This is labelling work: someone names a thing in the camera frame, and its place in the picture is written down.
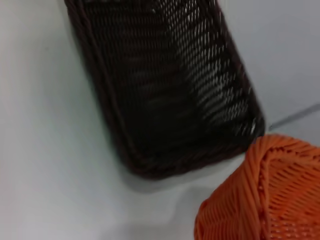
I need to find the dark brown woven basket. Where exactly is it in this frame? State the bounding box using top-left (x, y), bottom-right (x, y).
top-left (63, 0), bottom-right (267, 182)

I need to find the orange woven basket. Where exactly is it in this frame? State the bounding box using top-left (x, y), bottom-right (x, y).
top-left (194, 133), bottom-right (320, 240)

